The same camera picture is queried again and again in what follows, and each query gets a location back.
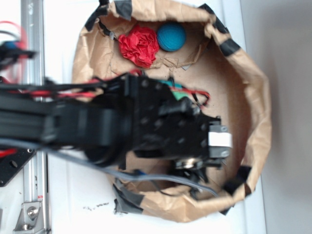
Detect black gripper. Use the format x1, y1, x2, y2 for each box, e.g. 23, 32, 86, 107
125, 76, 232, 182

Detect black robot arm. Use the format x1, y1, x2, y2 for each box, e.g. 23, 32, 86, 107
0, 73, 233, 177

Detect green rectangular block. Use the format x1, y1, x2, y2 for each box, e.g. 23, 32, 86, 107
160, 80, 189, 100

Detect red crumpled paper ball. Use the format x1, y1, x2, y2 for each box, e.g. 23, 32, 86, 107
118, 25, 159, 68

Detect brown paper bag bin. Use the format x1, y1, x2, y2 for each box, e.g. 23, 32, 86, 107
72, 0, 272, 222

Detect blue ball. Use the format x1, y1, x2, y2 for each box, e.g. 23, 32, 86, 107
157, 22, 186, 52

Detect white tray board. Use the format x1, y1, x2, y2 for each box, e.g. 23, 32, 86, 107
43, 0, 266, 234

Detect grey cable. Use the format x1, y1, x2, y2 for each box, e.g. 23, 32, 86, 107
0, 138, 220, 199

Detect aluminium extrusion rail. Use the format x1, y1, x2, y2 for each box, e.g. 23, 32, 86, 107
21, 0, 52, 234

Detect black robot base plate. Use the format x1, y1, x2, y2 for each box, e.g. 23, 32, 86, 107
0, 76, 38, 188

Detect metal corner bracket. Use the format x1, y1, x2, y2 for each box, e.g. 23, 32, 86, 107
13, 201, 44, 234

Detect red and black wires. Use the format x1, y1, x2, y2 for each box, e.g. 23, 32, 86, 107
0, 20, 211, 156

